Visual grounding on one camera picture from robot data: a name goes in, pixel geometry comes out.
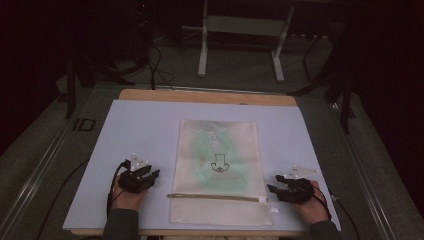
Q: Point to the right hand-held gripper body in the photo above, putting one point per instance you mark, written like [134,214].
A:
[298,191]

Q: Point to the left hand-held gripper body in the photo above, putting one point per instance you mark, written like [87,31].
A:
[133,184]

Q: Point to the white mesh zipper bag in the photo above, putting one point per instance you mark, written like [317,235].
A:
[216,210]

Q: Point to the person's left hand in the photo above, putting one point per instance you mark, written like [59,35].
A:
[125,199]

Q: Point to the person's right hand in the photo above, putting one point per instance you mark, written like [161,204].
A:
[313,208]

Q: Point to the light blue table mat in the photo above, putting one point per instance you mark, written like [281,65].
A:
[143,133]

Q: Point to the green cloth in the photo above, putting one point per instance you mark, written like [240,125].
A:
[203,146]

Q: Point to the wooden table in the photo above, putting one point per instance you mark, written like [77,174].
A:
[200,96]

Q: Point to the black tripod stand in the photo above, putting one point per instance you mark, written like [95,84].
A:
[346,100]
[71,86]

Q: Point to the white metal stand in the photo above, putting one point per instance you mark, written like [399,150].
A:
[243,26]

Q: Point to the metal floor rail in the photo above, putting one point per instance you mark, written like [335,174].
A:
[366,180]
[31,181]

